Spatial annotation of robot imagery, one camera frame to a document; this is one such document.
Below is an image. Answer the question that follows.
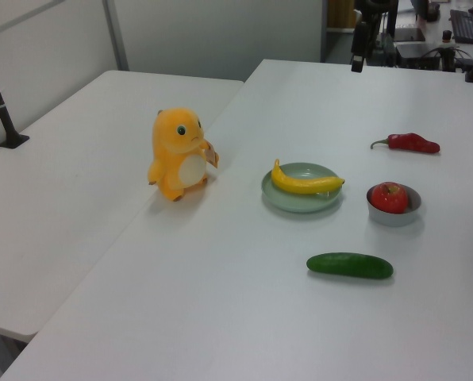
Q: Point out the black electronics box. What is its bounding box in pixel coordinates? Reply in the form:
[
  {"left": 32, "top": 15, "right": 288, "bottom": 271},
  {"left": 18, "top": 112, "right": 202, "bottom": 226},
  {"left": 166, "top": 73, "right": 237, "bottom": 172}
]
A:
[{"left": 394, "top": 40, "right": 460, "bottom": 71}]

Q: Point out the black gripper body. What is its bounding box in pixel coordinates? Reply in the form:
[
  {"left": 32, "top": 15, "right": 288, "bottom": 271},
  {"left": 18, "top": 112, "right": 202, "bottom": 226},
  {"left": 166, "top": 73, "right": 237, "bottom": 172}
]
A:
[{"left": 351, "top": 20, "right": 369, "bottom": 57}]

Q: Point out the pale green plate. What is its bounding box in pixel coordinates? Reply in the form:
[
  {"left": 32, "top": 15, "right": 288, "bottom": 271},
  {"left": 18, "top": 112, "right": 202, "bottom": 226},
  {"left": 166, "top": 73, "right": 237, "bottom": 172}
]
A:
[{"left": 260, "top": 161, "right": 344, "bottom": 214}]

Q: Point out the black keyboard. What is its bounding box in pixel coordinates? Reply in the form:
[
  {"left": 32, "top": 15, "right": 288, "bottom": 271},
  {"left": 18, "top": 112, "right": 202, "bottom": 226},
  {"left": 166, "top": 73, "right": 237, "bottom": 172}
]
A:
[{"left": 448, "top": 9, "right": 473, "bottom": 44}]

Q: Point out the red chili pepper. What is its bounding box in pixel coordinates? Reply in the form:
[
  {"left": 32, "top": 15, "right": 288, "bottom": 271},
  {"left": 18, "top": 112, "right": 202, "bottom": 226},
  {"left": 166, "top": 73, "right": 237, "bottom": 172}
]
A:
[{"left": 370, "top": 132, "right": 441, "bottom": 155}]

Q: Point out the yellow banana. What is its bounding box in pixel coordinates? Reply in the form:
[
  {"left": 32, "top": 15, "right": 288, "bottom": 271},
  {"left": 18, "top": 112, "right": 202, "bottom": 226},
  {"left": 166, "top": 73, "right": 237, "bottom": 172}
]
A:
[{"left": 271, "top": 158, "right": 346, "bottom": 196}]

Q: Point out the cardboard tag on plush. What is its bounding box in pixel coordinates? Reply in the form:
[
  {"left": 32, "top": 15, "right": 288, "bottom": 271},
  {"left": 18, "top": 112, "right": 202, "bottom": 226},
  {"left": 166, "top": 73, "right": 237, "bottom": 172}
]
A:
[{"left": 202, "top": 139, "right": 221, "bottom": 169}]

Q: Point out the small grey bowl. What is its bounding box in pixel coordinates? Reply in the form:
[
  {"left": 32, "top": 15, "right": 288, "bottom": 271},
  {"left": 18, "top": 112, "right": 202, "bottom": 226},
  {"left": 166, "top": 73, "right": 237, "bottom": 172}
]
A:
[{"left": 365, "top": 183, "right": 422, "bottom": 228}]

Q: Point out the red apple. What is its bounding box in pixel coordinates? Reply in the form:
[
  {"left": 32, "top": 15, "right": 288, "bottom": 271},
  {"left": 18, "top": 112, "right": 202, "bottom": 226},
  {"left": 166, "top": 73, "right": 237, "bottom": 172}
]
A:
[{"left": 370, "top": 181, "right": 409, "bottom": 214}]

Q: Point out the green cucumber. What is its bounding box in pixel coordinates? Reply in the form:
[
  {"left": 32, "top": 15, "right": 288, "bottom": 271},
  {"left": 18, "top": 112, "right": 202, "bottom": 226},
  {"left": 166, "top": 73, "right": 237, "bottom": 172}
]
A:
[{"left": 306, "top": 252, "right": 394, "bottom": 280}]

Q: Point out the black camera pole with base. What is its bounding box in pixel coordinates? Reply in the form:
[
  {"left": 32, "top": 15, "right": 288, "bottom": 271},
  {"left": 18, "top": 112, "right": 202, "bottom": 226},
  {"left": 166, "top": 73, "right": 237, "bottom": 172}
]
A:
[{"left": 0, "top": 41, "right": 30, "bottom": 149}]

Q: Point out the orange plush toy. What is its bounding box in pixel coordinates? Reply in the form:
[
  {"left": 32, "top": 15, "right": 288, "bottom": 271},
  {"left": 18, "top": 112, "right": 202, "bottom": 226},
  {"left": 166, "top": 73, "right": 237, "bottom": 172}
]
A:
[{"left": 147, "top": 108, "right": 221, "bottom": 202}]

